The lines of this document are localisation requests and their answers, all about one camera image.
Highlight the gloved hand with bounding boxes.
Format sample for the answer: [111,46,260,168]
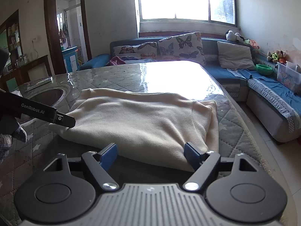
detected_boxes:
[1,121,27,163]

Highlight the grey quilted table cover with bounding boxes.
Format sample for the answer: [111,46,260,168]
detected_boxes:
[0,60,266,217]

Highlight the large butterfly print cushion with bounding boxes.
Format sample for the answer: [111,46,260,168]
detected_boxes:
[158,32,206,65]

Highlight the dark wooden sideboard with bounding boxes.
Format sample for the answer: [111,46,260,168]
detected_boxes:
[1,55,52,91]

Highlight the panda plush toy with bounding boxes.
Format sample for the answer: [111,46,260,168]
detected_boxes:
[226,30,244,43]

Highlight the round black induction cooktop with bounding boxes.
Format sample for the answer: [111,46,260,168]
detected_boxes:
[26,88,66,107]

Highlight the green plastic bowl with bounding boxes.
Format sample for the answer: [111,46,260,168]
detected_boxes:
[256,64,274,76]

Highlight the dark wooden display cabinet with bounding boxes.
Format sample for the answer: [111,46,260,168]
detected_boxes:
[1,10,23,69]

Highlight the blue corner sofa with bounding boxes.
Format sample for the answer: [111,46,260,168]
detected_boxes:
[77,36,301,143]

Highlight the small butterfly print cushion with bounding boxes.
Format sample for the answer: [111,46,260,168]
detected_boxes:
[113,42,158,63]

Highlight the grey remote control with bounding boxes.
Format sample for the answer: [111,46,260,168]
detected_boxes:
[24,76,52,92]

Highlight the blue white small cabinet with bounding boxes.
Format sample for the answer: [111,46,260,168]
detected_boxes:
[62,46,79,73]

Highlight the cream sweater garment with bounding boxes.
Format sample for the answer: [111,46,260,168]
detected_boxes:
[49,88,219,171]

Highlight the pink cloth on sofa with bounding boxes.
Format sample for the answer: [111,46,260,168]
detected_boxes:
[106,56,126,66]

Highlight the clear plastic storage box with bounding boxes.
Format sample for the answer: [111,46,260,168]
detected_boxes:
[277,61,301,94]

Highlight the window with frame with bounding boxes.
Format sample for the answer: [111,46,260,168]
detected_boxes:
[135,0,238,34]

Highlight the brown plush toys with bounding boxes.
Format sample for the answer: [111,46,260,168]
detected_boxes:
[266,50,287,65]

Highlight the grey plain cushion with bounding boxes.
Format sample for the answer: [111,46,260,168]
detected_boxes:
[217,41,255,70]

